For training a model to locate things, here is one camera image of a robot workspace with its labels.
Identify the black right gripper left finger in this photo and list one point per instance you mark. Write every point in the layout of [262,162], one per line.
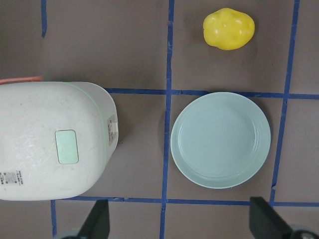
[97,224]

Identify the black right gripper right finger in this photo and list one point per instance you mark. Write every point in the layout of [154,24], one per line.
[264,221]

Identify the white rice cooker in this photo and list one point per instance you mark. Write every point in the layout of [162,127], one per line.
[56,138]

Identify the light green plate right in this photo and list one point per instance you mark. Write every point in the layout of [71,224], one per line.
[220,140]

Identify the yellow toy potato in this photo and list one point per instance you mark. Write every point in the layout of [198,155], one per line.
[228,29]

